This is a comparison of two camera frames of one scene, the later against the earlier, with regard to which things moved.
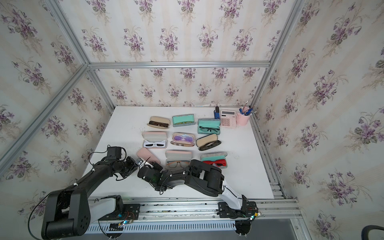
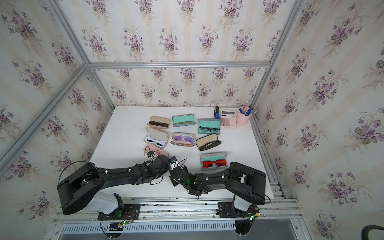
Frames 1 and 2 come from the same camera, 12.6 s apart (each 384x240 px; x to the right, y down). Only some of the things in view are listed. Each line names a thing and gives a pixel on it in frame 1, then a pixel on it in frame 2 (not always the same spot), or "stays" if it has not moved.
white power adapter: [139, 161] -> [172, 159]
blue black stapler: [216, 112] stays
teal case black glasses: [209, 126] stays
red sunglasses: [221, 163] stays
